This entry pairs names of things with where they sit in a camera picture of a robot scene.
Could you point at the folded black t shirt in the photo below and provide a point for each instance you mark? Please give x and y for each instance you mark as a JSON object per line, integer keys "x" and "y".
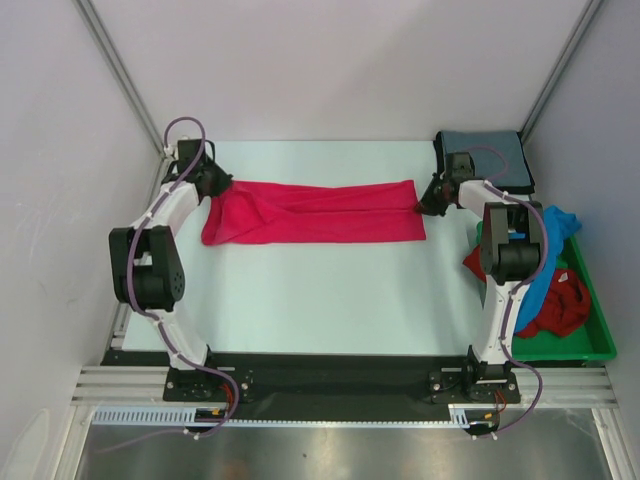
{"x": 520, "y": 187}

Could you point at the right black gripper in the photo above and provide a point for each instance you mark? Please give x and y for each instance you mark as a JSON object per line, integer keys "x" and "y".
{"x": 427, "y": 205}

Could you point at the aluminium frame post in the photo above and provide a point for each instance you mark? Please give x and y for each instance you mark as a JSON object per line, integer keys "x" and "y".
{"x": 577, "y": 36}
{"x": 109, "y": 51}

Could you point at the dark red t shirt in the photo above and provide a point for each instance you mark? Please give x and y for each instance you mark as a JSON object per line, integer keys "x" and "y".
{"x": 557, "y": 301}

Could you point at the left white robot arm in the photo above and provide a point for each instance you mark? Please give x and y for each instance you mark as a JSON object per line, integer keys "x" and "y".
{"x": 148, "y": 274}

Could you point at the green plastic bin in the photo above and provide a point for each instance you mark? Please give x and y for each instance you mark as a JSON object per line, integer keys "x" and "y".
{"x": 592, "y": 342}

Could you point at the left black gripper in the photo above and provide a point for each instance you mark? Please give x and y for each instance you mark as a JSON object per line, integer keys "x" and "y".
{"x": 223, "y": 181}

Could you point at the white cable duct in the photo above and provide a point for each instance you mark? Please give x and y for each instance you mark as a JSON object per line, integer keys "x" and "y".
{"x": 452, "y": 417}

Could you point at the left aluminium frame post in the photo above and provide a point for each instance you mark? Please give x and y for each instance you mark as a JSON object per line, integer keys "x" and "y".
{"x": 109, "y": 51}

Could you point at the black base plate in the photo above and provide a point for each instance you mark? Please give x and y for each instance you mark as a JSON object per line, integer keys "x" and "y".
{"x": 347, "y": 387}

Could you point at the folded grey t shirt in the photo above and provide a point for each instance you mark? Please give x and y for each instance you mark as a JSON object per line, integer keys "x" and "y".
{"x": 500, "y": 150}

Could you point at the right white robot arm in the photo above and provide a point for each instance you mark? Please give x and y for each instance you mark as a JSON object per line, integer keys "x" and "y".
{"x": 513, "y": 252}

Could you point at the pink t shirt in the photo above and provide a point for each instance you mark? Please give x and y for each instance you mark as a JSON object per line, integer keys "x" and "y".
{"x": 258, "y": 213}

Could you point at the right aluminium frame post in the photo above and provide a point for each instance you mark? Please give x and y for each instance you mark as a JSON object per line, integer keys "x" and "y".
{"x": 577, "y": 36}

